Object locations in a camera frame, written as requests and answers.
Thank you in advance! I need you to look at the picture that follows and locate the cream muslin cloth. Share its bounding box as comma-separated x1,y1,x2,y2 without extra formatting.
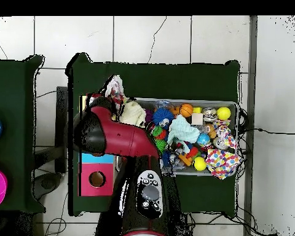
119,100,147,128

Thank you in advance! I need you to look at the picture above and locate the polka dot cloth white backing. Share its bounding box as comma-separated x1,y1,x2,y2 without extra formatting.
104,74,128,116

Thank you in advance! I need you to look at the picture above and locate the silver mesh bin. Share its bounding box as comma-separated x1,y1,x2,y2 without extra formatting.
135,97,239,176

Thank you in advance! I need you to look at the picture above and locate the wooden box with three holes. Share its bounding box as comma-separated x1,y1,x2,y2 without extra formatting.
78,95,115,197

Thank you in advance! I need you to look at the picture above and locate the blue spiky puffer ball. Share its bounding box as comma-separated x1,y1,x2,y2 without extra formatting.
152,107,175,126

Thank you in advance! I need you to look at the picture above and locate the light blue muslin cloth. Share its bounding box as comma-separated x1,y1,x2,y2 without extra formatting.
167,114,200,146

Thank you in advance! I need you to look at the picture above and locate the orange toy basketball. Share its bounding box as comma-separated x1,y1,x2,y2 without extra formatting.
179,103,194,118

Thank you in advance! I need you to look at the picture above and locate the wooden cube block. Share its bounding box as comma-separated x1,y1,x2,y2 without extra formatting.
191,112,204,125

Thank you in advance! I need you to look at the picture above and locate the dark green table cloth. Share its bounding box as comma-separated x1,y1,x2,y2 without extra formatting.
65,52,241,217

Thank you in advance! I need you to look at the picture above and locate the yellow ball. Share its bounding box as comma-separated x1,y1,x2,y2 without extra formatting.
192,156,207,171
216,106,232,121

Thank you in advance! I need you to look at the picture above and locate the dark green covered side table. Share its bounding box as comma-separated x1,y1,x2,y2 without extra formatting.
0,55,46,213

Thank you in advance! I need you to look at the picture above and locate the black cable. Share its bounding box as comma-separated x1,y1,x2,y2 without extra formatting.
238,127,295,135

